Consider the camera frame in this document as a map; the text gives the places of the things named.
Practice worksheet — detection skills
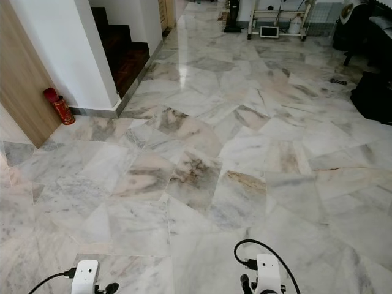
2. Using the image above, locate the black chair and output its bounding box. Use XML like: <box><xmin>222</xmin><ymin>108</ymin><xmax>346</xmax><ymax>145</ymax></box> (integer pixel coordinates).
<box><xmin>332</xmin><ymin>2</ymin><xmax>392</xmax><ymax>68</ymax></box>

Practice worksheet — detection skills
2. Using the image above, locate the red cylindrical tin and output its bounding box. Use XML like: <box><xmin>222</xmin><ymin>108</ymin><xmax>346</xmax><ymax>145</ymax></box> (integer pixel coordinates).
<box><xmin>43</xmin><ymin>87</ymin><xmax>77</xmax><ymax>126</ymax></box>

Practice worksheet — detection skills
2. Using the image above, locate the black bag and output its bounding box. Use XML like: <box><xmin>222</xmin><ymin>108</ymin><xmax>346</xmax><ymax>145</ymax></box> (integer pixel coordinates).
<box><xmin>350</xmin><ymin>71</ymin><xmax>392</xmax><ymax>126</ymax></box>

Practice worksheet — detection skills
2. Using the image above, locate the light wooden door panel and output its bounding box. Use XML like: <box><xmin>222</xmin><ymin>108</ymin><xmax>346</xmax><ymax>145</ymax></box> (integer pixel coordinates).
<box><xmin>0</xmin><ymin>0</ymin><xmax>64</xmax><ymax>149</ymax></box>

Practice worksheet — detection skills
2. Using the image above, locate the dark wooden staircase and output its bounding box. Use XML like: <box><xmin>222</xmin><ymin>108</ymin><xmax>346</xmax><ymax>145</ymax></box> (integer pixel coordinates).
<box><xmin>91</xmin><ymin>6</ymin><xmax>151</xmax><ymax>99</ymax></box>

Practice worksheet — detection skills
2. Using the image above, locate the white framed tablet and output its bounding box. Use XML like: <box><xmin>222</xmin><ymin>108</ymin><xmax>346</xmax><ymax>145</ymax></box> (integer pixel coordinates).
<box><xmin>259</xmin><ymin>25</ymin><xmax>281</xmax><ymax>39</ymax></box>

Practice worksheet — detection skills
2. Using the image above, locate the black floor stand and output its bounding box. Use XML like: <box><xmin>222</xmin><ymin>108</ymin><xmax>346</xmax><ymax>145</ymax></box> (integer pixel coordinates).
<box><xmin>223</xmin><ymin>0</ymin><xmax>243</xmax><ymax>34</ymax></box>

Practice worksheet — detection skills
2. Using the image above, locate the white plastic jug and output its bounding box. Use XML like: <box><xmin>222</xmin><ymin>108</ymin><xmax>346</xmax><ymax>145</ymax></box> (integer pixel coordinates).
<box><xmin>288</xmin><ymin>15</ymin><xmax>303</xmax><ymax>35</ymax></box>

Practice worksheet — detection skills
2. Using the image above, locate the white metal rack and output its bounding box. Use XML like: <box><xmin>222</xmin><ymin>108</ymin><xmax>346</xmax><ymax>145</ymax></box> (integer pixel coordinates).
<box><xmin>246</xmin><ymin>0</ymin><xmax>314</xmax><ymax>42</ymax></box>

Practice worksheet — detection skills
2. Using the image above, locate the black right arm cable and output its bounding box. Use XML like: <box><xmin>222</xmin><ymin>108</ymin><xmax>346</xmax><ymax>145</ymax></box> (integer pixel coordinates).
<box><xmin>233</xmin><ymin>239</ymin><xmax>302</xmax><ymax>294</ymax></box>

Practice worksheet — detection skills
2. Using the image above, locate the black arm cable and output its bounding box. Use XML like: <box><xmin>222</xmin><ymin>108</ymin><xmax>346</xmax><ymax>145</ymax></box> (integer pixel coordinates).
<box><xmin>28</xmin><ymin>268</ymin><xmax>77</xmax><ymax>294</ymax></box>
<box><xmin>233</xmin><ymin>239</ymin><xmax>302</xmax><ymax>294</ymax></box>

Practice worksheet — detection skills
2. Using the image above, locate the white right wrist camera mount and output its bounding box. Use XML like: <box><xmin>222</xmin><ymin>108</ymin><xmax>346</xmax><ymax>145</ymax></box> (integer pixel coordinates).
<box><xmin>256</xmin><ymin>254</ymin><xmax>282</xmax><ymax>294</ymax></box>

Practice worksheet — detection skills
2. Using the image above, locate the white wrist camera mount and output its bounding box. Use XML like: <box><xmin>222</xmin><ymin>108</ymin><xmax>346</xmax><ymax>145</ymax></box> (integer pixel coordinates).
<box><xmin>256</xmin><ymin>254</ymin><xmax>282</xmax><ymax>294</ymax></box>
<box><xmin>72</xmin><ymin>260</ymin><xmax>100</xmax><ymax>294</ymax></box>

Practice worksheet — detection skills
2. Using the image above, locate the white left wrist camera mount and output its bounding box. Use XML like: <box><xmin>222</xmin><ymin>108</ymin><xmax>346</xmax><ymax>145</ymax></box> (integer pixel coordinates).
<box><xmin>72</xmin><ymin>260</ymin><xmax>100</xmax><ymax>294</ymax></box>

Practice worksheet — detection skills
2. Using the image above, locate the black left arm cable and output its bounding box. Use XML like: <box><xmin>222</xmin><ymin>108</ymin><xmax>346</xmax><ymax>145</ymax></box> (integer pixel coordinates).
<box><xmin>28</xmin><ymin>268</ymin><xmax>77</xmax><ymax>294</ymax></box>

